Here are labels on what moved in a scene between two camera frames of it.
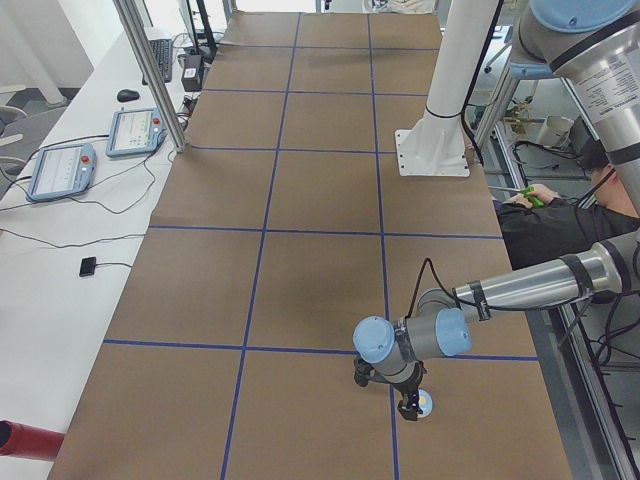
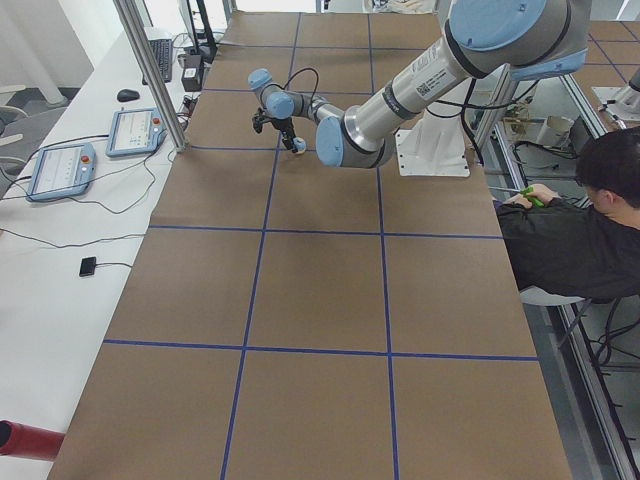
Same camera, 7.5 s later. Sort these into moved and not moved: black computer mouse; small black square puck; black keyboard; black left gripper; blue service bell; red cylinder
Moved: black left gripper; blue service bell
Not moved: black keyboard; red cylinder; black computer mouse; small black square puck
